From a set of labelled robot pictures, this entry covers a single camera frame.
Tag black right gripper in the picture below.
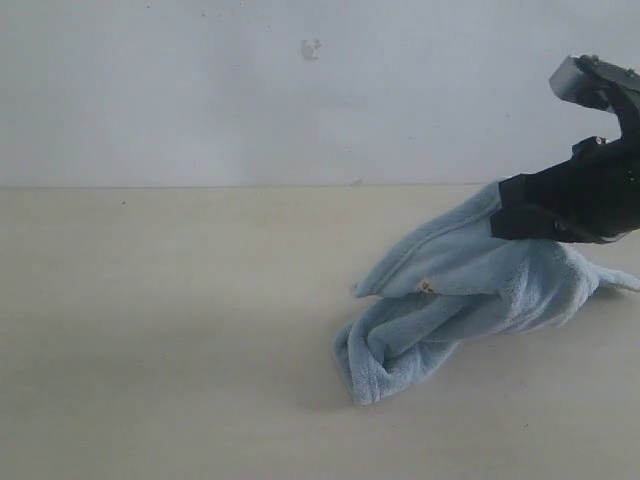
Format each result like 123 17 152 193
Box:
490 136 639 244

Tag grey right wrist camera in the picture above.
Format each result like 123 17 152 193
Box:
548 55 639 113

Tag light blue fleece towel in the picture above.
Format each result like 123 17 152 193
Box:
334 182 639 405

